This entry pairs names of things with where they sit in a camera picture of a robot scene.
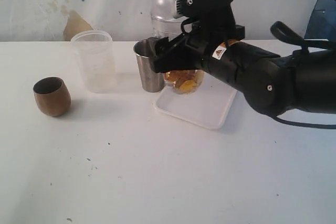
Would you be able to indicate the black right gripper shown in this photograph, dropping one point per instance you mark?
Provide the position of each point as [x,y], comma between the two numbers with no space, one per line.
[211,27]

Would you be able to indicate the clear plastic shaker cup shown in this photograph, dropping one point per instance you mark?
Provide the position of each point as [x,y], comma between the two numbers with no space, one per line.
[167,29]

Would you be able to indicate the stainless steel cup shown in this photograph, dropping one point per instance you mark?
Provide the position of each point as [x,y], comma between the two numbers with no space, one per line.
[151,81]

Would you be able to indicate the wooden blocks and coins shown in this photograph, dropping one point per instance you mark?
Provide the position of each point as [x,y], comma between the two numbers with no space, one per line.
[184,81]

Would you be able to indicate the translucent plastic container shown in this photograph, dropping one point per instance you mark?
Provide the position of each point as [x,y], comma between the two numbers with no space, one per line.
[94,49]

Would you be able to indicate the brown wooden cup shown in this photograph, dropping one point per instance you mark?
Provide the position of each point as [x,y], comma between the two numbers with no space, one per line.
[52,96]

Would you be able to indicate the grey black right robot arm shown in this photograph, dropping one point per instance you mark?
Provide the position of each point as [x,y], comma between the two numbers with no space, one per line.
[271,84]

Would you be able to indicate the white rectangular tray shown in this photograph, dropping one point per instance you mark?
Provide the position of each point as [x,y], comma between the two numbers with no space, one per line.
[207,107]

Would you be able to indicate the brown cardboard piece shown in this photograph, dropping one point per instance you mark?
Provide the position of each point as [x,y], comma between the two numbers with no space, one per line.
[75,24]

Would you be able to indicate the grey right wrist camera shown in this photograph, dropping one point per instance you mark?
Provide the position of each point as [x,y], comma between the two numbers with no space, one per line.
[197,8]

